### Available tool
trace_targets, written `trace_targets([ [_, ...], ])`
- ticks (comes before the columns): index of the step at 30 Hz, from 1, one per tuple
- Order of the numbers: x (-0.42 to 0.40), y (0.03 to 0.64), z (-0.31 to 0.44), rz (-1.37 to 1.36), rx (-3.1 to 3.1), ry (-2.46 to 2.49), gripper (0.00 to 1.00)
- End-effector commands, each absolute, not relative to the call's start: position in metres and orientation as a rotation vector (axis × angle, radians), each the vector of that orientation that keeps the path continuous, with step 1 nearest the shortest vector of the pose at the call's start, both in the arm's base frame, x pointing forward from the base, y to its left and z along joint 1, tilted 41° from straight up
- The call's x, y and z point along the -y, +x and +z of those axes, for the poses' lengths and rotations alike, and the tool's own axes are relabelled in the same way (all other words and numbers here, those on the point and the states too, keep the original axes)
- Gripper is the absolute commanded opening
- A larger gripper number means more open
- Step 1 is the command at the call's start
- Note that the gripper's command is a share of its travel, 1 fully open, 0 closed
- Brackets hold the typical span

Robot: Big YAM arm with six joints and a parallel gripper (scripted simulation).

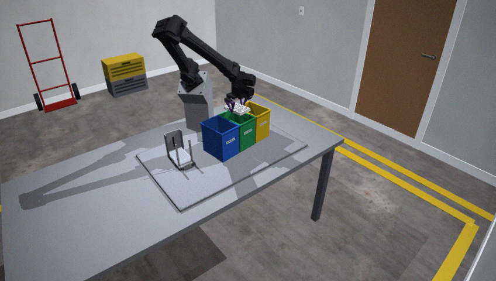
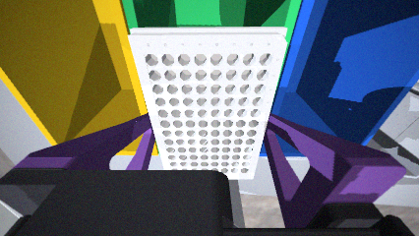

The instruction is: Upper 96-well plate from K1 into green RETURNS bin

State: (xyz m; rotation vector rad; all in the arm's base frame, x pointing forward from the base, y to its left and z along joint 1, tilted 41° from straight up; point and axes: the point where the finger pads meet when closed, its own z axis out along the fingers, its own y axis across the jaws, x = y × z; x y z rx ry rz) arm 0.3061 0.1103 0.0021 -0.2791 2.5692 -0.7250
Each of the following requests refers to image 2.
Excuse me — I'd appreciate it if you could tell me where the white well plate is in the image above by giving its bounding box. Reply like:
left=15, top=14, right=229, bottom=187
left=128, top=27, right=287, bottom=179

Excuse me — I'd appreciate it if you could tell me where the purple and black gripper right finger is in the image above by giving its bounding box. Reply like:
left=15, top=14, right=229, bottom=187
left=264, top=113, right=406, bottom=228

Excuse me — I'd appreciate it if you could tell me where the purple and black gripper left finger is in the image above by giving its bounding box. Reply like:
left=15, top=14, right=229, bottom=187
left=12, top=113, right=155, bottom=170

